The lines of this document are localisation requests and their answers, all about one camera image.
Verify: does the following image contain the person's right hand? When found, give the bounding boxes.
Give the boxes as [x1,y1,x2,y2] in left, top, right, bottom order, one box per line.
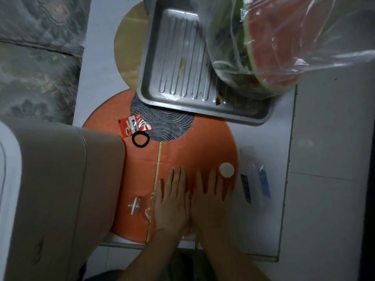
[190,168,234,237]

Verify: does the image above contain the person's left hand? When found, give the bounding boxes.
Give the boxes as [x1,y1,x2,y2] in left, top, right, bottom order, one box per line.
[153,166,191,237]

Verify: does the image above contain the person's right forearm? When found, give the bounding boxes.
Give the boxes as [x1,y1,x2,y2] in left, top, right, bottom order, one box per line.
[199,235,272,281]

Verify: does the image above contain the person's left forearm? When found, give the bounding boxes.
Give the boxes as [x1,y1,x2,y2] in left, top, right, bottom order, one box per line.
[117,233,188,281]

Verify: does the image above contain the small white round disc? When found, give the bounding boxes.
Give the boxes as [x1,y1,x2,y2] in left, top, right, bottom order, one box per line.
[219,163,235,178]

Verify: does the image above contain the small clear plastic bag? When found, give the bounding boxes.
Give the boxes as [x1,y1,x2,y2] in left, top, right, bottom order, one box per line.
[128,181,156,223]

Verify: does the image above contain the clear packet with blue label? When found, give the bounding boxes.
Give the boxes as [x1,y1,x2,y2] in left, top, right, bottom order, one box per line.
[238,147,272,209]

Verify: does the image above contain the round orange placemat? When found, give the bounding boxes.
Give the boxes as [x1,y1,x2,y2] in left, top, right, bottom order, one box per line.
[83,89,239,244]

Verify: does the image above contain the person's dark trousers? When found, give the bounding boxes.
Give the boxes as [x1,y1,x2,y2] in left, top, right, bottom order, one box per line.
[164,249,219,281]

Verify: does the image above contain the red snack packet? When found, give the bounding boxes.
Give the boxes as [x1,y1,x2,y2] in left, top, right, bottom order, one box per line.
[118,114,152,138]

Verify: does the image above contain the beige upholstered seat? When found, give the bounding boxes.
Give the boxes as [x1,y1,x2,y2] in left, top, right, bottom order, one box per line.
[0,115,126,281]

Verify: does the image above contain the ribbed metal baking tray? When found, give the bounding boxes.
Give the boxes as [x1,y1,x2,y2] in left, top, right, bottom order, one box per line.
[137,0,276,124]

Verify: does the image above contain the round tan placemat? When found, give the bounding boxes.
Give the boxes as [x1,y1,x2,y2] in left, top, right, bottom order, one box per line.
[114,1,150,92]

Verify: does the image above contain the watermelon rind piece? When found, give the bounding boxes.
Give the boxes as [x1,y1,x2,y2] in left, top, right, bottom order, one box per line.
[243,0,375,94]

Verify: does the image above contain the large clear plastic bag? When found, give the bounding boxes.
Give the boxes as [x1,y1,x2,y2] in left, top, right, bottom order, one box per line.
[197,0,375,100]

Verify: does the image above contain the black hair tie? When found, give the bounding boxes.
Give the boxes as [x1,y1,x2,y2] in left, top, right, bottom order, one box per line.
[131,131,150,149]

